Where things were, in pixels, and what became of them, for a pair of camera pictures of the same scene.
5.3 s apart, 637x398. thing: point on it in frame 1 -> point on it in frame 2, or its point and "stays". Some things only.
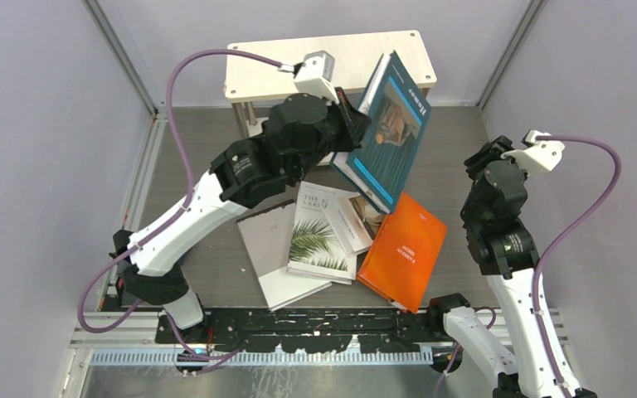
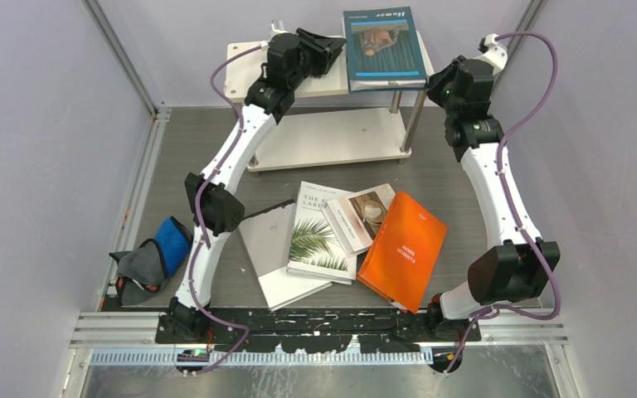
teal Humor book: [400, 112] -> [383, 50]
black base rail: [307, 329] stays
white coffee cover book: [357, 220] stays
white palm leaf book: [319, 250] stays
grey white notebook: [267, 235] stays
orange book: [400, 259] stays
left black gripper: [356, 123] -> [327, 50]
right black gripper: [495, 148] -> [436, 80]
